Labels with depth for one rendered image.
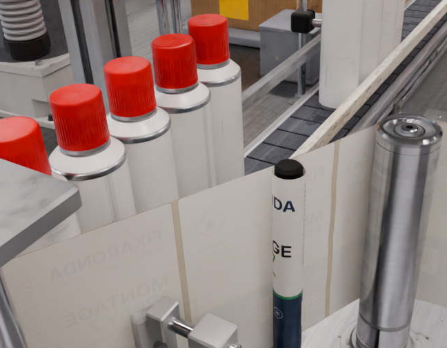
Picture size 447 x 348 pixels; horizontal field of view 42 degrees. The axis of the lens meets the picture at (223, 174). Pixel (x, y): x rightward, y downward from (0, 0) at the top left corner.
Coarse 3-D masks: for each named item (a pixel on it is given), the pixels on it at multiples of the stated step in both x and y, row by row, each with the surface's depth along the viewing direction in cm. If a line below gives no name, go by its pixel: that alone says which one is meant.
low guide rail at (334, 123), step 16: (432, 16) 98; (416, 32) 91; (400, 48) 86; (384, 64) 81; (368, 80) 77; (384, 80) 81; (352, 96) 73; (368, 96) 77; (336, 112) 70; (352, 112) 73; (320, 128) 67; (336, 128) 69; (304, 144) 64; (320, 144) 65
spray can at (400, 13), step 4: (400, 0) 87; (404, 0) 88; (400, 4) 87; (404, 4) 88; (400, 8) 88; (400, 12) 88; (400, 16) 88; (396, 20) 88; (400, 20) 89; (396, 24) 89; (400, 24) 89; (396, 28) 89; (400, 28) 90; (396, 32) 90; (400, 32) 90; (396, 36) 90; (400, 36) 91; (396, 40) 90; (400, 40) 91; (396, 44) 91
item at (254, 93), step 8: (312, 40) 77; (320, 40) 77; (304, 48) 75; (312, 48) 76; (320, 48) 78; (296, 56) 73; (304, 56) 74; (280, 64) 71; (288, 64) 71; (296, 64) 72; (272, 72) 69; (280, 72) 69; (288, 72) 71; (264, 80) 67; (272, 80) 68; (280, 80) 70; (248, 88) 66; (256, 88) 65; (264, 88) 67; (248, 96) 64; (256, 96) 65; (248, 104) 64
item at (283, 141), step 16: (416, 0) 117; (432, 0) 116; (416, 16) 109; (432, 32) 101; (416, 48) 95; (400, 64) 90; (304, 112) 78; (320, 112) 78; (288, 128) 74; (304, 128) 74; (272, 144) 71; (288, 144) 71; (256, 160) 68; (272, 160) 68
